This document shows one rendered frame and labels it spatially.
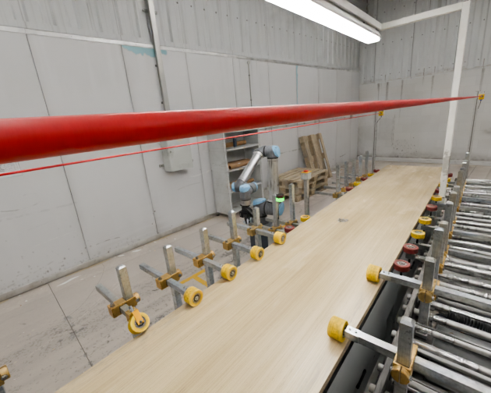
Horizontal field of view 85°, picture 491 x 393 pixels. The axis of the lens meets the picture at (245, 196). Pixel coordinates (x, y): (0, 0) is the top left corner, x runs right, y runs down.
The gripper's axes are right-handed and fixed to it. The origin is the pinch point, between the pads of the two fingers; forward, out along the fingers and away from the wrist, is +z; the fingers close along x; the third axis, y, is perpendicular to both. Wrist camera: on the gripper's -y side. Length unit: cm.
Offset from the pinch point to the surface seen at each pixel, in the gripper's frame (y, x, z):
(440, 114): -44, -774, -53
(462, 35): -119, -136, -142
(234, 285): -57, 78, -9
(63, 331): 121, 132, 86
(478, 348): -155, 45, -3
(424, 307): -136, 40, -9
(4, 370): -29, 167, -15
